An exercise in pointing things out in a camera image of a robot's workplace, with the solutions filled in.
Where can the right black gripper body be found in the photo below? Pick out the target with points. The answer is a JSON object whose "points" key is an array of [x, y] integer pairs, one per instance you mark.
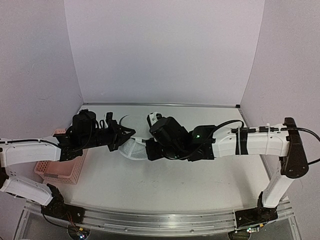
{"points": [[169, 152]]}

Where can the pink perforated plastic basket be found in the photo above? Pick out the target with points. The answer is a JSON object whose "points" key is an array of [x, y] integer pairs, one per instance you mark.
{"points": [[67, 172]]}

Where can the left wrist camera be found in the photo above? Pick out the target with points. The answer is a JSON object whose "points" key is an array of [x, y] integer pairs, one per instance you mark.
{"points": [[107, 118]]}

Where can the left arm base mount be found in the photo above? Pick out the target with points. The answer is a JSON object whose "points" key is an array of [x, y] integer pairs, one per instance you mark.
{"points": [[58, 209]]}

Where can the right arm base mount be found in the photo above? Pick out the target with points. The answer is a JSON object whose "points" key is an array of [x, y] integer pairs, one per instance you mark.
{"points": [[255, 216]]}

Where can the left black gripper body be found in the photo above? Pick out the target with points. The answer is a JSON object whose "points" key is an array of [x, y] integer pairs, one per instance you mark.
{"points": [[99, 138]]}

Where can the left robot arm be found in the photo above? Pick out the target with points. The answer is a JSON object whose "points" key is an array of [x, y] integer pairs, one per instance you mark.
{"points": [[20, 151]]}

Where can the aluminium front rail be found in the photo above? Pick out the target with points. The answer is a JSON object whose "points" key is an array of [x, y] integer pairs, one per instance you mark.
{"points": [[180, 224]]}

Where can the white mesh laundry bag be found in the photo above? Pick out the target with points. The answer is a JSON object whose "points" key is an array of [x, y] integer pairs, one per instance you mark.
{"points": [[135, 147]]}

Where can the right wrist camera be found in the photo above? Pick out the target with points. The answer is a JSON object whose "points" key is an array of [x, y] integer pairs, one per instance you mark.
{"points": [[153, 117]]}

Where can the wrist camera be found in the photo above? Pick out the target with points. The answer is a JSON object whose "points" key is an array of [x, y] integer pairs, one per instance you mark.
{"points": [[107, 118], [153, 117]]}

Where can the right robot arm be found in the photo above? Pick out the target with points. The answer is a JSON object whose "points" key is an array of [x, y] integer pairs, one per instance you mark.
{"points": [[233, 138]]}

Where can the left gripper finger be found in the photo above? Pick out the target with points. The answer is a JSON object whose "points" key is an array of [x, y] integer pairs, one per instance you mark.
{"points": [[123, 132], [117, 141]]}

